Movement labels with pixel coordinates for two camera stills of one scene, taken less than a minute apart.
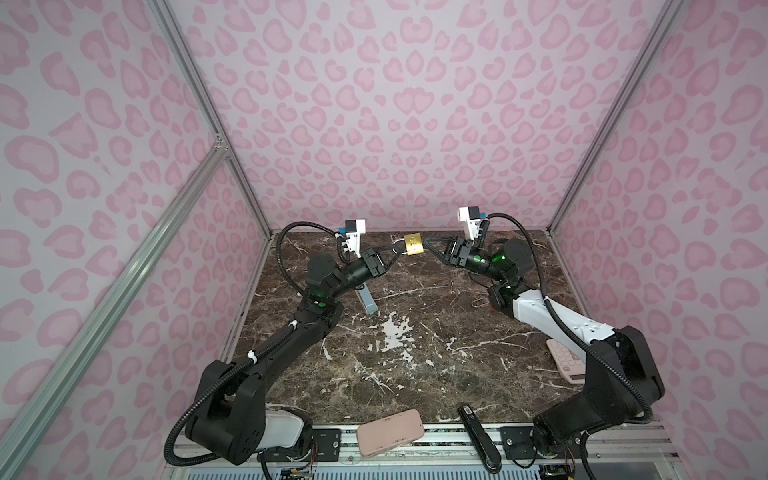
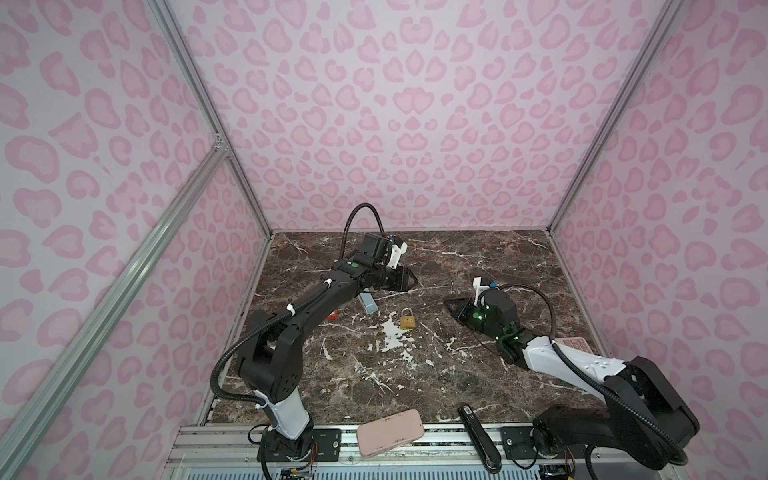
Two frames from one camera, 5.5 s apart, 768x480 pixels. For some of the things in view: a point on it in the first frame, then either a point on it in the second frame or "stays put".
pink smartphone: x=388 y=432 stays put
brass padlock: x=414 y=244 → x=407 y=322
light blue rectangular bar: x=368 y=299 stays put
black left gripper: x=370 y=255 → x=402 y=279
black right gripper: x=458 y=251 → x=463 y=309
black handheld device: x=487 y=450 stays put
